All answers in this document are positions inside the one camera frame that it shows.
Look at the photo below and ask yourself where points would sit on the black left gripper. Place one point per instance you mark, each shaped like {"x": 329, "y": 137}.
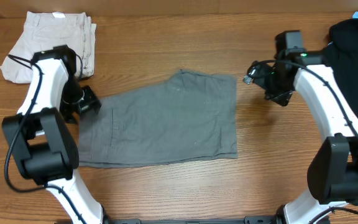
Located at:
{"x": 92, "y": 102}

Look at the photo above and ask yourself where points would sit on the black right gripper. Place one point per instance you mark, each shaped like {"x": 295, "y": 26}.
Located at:
{"x": 283, "y": 97}

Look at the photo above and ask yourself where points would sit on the grey shorts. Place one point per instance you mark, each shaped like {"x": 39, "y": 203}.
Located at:
{"x": 189, "y": 117}

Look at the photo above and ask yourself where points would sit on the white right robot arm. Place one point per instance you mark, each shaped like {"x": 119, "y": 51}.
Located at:
{"x": 332, "y": 176}

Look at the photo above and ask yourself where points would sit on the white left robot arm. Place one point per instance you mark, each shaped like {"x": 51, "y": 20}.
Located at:
{"x": 42, "y": 153}

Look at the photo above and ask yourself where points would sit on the beige folded shorts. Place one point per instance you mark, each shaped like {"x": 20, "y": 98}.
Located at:
{"x": 44, "y": 31}

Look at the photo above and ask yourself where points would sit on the black shirt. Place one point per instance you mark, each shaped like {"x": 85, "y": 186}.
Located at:
{"x": 342, "y": 55}

